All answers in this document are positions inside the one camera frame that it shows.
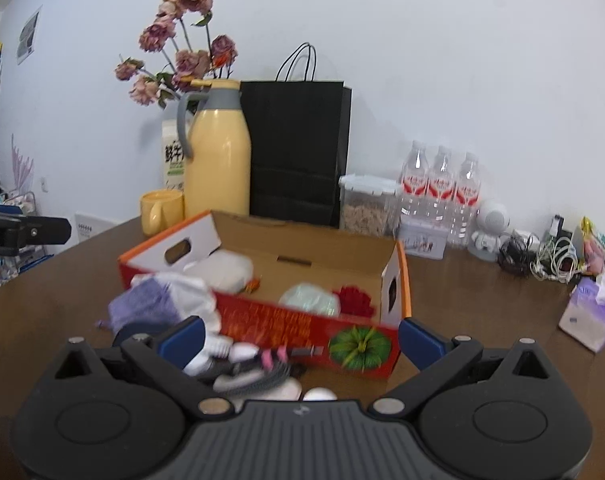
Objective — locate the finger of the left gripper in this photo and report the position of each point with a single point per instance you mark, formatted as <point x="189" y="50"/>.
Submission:
<point x="18" y="231"/>

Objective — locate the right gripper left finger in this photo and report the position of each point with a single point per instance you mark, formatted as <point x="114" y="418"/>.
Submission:
<point x="161" y="359"/>

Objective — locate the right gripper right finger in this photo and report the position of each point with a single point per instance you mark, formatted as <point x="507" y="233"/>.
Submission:
<point x="440" y="363"/>

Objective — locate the navy zip pouch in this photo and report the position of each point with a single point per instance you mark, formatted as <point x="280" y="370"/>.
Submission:
<point x="129" y="330"/>

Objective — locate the white cloth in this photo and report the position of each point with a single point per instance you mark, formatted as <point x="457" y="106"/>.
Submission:
<point x="189" y="297"/>

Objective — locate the translucent plastic storage box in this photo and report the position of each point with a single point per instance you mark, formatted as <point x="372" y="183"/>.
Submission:
<point x="223" y="271"/>

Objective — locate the red fabric rose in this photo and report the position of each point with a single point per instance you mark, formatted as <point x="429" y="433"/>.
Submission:
<point x="354" y="301"/>

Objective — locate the orange candy wrapper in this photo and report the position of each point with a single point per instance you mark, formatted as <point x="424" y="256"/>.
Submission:
<point x="252" y="286"/>

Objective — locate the purple drawstring cloth bag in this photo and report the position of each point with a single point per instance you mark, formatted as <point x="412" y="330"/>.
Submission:
<point x="148" y="302"/>

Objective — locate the yellow white plush toy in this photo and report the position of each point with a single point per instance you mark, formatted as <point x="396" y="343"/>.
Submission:
<point x="288" y="391"/>

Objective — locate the small printed tin box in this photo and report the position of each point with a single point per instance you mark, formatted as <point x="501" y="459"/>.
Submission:
<point x="422" y="239"/>

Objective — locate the yellow ceramic mug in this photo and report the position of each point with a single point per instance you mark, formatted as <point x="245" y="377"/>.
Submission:
<point x="161" y="210"/>

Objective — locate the red cardboard box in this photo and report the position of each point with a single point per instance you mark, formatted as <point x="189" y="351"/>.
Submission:
<point x="285" y="254"/>

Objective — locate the white robot figurine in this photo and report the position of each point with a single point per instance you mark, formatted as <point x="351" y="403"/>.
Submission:
<point x="492" y="222"/>

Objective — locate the purple tissue pack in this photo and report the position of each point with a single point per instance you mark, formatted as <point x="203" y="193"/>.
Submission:
<point x="584" y="317"/>

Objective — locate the water bottle left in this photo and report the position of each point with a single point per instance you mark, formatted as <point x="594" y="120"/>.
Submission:
<point x="414" y="180"/>

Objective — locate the water bottle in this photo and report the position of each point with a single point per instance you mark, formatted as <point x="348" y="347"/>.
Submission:
<point x="465" y="200"/>
<point x="414" y="180"/>
<point x="441" y="184"/>

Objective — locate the clear snack container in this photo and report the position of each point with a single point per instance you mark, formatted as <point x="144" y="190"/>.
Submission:
<point x="369" y="205"/>

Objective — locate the water bottle right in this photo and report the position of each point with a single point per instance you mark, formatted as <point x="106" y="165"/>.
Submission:
<point x="465" y="200"/>

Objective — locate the water bottle middle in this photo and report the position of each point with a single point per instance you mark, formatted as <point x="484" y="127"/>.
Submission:
<point x="441" y="184"/>

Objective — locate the white milk carton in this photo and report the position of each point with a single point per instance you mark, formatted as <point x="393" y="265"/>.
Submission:
<point x="172" y="155"/>

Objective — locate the colourful snack packet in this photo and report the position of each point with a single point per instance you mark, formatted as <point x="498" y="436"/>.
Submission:
<point x="593" y="248"/>

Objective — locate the yellow thermos jug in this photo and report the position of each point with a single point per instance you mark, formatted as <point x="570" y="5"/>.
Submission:
<point x="214" y="136"/>

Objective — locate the black paper bag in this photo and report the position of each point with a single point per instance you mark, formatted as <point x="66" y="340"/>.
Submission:
<point x="300" y="140"/>

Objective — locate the wire storage rack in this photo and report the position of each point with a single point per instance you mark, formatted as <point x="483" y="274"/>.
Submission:
<point x="16" y="256"/>

